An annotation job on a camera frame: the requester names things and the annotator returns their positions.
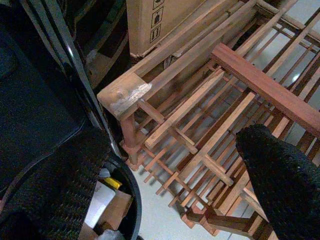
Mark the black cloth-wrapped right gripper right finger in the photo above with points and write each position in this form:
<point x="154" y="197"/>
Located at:
<point x="282" y="180"/>

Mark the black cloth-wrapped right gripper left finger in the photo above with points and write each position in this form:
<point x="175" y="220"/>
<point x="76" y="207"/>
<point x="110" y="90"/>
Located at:
<point x="50" y="190"/>

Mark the yellow trash piece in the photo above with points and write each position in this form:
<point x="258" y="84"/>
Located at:
<point x="113" y="182"/>

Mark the black round rubbish bin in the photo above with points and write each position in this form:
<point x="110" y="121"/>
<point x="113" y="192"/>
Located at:
<point x="136" y="197"/>

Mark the white paper sheet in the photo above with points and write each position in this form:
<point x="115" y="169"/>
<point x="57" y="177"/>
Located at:
<point x="101" y="202"/>

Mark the brown cardboard scrap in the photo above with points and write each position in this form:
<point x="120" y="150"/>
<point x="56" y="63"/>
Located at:
<point x="117" y="210"/>

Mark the clear crumpled plastic wrap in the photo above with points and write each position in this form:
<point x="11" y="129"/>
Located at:
<point x="110" y="235"/>

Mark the red-brown wooden slatted rack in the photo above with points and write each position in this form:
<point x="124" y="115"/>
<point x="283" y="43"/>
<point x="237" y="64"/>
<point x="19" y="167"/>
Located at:
<point x="262" y="85"/>

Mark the brown cardboard box with symbols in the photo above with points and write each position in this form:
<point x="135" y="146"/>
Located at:
<point x="142" y="25"/>

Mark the light wooden frame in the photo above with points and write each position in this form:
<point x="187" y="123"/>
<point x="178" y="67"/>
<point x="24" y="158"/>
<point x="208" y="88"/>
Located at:
<point x="125" y="92"/>

